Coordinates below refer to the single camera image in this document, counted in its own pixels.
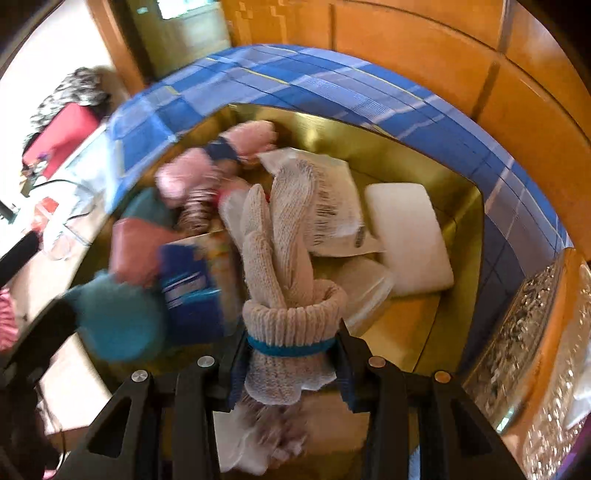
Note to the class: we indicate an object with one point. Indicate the beige knit gloves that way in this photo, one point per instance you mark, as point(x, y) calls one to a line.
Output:
point(277, 277)

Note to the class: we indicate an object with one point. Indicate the white wet wipes pack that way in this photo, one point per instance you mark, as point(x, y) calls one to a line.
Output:
point(341, 207)

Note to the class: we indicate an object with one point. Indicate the black white patterned cloth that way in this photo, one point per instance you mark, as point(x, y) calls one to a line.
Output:
point(78, 85)

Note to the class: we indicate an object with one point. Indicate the white square pad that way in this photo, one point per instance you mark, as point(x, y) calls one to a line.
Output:
point(406, 240)

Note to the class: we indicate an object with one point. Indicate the clear plastic packet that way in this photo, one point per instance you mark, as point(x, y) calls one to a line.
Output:
point(364, 286)

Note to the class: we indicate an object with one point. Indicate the brown striped scrunchie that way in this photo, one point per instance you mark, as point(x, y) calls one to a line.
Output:
point(196, 214)

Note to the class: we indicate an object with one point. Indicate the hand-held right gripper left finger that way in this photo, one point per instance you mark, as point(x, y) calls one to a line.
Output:
point(235, 369)

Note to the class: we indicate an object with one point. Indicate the blue tissue packet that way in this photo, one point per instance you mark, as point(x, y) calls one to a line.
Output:
point(189, 295)

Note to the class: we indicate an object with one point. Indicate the blue plush toy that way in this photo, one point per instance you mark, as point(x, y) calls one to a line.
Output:
point(115, 318)

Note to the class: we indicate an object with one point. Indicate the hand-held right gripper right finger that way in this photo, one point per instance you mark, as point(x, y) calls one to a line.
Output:
point(346, 374)

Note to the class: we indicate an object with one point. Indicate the purple carton box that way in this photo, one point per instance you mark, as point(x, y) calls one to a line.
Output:
point(577, 470)

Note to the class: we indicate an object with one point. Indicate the pink towel blue band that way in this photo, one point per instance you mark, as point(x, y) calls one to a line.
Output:
point(189, 175)

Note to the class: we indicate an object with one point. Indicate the red bag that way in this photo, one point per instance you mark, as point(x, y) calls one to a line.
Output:
point(64, 134)

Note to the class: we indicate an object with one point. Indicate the gold tin box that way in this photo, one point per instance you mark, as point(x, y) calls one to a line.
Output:
point(415, 323)

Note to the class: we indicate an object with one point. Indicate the wooden framed door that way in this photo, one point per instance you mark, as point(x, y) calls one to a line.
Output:
point(184, 46)

